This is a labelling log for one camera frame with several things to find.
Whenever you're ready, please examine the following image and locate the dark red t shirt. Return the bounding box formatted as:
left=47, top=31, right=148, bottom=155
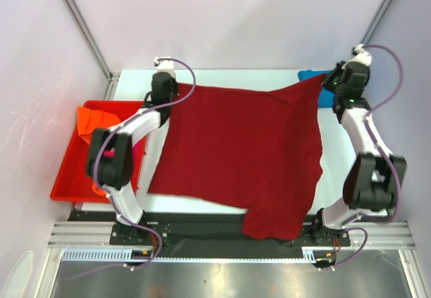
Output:
left=149, top=76, right=323, bottom=240

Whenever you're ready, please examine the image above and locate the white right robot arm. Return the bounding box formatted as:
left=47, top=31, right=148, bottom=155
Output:
left=310, top=44, right=407, bottom=245

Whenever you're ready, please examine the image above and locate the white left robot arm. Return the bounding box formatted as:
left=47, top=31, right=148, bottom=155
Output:
left=86, top=57, right=179, bottom=244

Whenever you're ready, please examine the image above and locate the folded blue t shirt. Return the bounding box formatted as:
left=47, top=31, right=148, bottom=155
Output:
left=298, top=69, right=337, bottom=109

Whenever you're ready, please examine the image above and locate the orange t shirt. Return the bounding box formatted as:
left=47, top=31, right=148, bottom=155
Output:
left=77, top=107, right=121, bottom=144

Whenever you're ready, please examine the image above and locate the pink t shirt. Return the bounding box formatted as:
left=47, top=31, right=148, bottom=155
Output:
left=102, top=144, right=141, bottom=163

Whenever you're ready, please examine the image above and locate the right aluminium corner post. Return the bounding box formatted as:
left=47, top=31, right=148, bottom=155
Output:
left=361, top=0, right=394, bottom=44

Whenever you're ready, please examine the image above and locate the aluminium corner post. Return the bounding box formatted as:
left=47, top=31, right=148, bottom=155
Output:
left=62, top=0, right=113, bottom=81
left=361, top=0, right=394, bottom=44

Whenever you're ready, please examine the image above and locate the left aluminium corner post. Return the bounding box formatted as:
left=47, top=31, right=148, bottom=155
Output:
left=62, top=0, right=113, bottom=81

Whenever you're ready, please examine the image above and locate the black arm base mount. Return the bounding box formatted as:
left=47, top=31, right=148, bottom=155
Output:
left=109, top=222, right=170, bottom=246

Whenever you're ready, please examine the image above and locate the aluminium frame rail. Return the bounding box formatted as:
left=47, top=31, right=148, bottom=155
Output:
left=48, top=221, right=416, bottom=250

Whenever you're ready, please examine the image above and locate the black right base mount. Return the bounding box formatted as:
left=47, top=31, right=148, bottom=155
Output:
left=286, top=223, right=351, bottom=247

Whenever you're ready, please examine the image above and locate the white slotted cable duct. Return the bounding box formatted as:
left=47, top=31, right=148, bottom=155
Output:
left=61, top=248, right=334, bottom=265

